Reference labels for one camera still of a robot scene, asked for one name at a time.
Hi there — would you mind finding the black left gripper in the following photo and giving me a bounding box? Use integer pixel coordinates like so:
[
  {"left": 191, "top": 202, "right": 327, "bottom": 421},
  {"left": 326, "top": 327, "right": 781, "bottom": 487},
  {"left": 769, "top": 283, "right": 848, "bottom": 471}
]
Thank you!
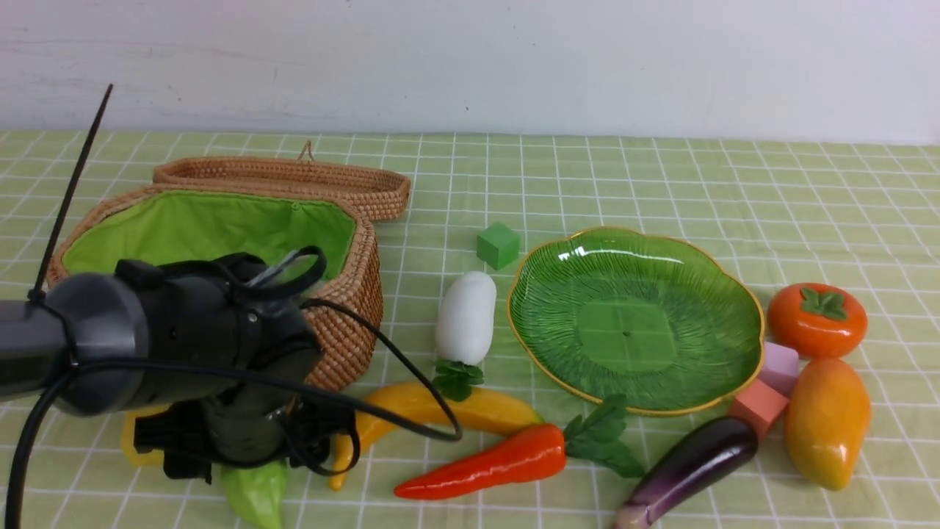
[{"left": 132, "top": 384, "right": 361, "bottom": 484}]

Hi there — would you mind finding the green pepper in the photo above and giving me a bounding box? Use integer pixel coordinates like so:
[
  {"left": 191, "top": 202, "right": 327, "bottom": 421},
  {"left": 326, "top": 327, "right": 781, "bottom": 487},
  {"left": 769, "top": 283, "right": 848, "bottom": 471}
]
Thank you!
[{"left": 220, "top": 461, "right": 288, "bottom": 528}]

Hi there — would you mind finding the yellow banana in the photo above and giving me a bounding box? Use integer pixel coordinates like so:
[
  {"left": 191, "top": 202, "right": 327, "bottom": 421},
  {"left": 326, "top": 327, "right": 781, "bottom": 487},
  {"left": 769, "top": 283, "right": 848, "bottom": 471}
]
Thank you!
[{"left": 355, "top": 382, "right": 543, "bottom": 455}]

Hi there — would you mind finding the white radish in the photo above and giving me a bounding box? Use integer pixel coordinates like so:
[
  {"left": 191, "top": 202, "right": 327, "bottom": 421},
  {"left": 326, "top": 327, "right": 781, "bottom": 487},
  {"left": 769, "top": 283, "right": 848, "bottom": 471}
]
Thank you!
[{"left": 433, "top": 271, "right": 497, "bottom": 402}]

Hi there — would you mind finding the orange carrot with leaves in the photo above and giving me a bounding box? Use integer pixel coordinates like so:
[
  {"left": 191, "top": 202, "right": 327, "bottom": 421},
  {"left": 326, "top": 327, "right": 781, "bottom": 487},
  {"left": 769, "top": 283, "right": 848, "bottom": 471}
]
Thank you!
[{"left": 394, "top": 395, "right": 645, "bottom": 501}]

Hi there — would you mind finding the purple eggplant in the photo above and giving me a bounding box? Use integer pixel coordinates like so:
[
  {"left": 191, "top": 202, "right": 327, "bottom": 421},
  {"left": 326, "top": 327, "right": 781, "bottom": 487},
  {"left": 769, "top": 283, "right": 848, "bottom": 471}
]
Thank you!
[{"left": 613, "top": 416, "right": 759, "bottom": 528}]

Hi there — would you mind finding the orange persimmon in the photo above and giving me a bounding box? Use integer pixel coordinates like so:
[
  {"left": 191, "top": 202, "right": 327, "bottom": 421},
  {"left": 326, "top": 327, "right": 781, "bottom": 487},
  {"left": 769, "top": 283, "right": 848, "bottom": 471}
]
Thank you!
[{"left": 767, "top": 282, "right": 869, "bottom": 359}]

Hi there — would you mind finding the yellow orange mango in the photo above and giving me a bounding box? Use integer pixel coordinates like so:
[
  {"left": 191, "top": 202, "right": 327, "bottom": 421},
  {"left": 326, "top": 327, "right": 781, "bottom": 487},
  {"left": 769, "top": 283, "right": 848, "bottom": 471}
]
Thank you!
[{"left": 784, "top": 358, "right": 872, "bottom": 490}]

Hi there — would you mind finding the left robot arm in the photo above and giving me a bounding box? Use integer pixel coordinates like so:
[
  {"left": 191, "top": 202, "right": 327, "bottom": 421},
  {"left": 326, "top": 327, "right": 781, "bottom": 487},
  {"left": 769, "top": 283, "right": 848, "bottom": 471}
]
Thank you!
[{"left": 1, "top": 253, "right": 357, "bottom": 481}]

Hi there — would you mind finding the yellow foam cube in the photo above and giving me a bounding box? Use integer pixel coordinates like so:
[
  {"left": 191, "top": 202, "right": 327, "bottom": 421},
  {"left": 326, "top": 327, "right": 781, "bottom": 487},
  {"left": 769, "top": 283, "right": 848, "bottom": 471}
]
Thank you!
[{"left": 120, "top": 406, "right": 171, "bottom": 467}]

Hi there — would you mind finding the woven wicker basket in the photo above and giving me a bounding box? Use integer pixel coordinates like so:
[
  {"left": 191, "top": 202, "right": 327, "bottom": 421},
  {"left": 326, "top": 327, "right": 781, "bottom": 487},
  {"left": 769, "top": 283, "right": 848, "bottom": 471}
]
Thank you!
[{"left": 44, "top": 184, "right": 384, "bottom": 392}]

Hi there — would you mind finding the black zip tie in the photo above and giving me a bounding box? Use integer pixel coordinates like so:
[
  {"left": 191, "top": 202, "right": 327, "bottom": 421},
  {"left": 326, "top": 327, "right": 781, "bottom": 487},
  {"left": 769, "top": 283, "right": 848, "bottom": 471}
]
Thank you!
[{"left": 26, "top": 83, "right": 114, "bottom": 304}]

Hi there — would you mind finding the woven basket lid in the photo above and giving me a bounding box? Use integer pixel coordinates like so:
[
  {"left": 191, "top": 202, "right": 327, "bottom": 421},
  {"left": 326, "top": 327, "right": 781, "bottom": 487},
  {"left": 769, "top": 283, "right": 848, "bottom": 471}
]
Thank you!
[{"left": 152, "top": 141, "right": 412, "bottom": 221}]

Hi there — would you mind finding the green foam cube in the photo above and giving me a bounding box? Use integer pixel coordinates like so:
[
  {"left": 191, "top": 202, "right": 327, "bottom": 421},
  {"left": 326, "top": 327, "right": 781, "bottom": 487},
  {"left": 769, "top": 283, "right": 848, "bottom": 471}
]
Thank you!
[{"left": 476, "top": 222, "right": 521, "bottom": 270}]

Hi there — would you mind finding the green glass leaf plate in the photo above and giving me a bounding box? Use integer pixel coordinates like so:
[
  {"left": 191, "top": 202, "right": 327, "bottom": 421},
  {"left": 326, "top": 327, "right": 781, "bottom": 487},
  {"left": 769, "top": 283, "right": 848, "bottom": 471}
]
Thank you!
[{"left": 506, "top": 226, "right": 766, "bottom": 417}]

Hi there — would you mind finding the red foam cube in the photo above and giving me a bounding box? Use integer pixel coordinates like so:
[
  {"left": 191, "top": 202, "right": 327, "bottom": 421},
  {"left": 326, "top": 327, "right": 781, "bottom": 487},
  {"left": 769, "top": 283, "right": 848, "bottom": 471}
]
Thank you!
[{"left": 728, "top": 379, "right": 789, "bottom": 441}]

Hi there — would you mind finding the pink foam cube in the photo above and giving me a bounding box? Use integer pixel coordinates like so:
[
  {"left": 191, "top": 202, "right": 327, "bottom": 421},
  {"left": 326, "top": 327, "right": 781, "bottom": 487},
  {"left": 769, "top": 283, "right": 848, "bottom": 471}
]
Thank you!
[{"left": 758, "top": 342, "right": 801, "bottom": 397}]

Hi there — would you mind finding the checkered green tablecloth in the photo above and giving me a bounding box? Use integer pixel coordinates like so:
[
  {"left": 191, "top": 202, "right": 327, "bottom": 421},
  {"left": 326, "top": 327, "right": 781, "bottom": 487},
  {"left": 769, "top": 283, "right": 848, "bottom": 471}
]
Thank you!
[{"left": 1, "top": 131, "right": 939, "bottom": 528}]

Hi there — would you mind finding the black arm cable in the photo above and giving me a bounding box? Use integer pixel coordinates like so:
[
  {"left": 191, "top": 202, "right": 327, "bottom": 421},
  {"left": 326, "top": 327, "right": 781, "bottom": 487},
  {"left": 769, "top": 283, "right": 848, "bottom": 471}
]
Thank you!
[{"left": 6, "top": 246, "right": 463, "bottom": 529}]

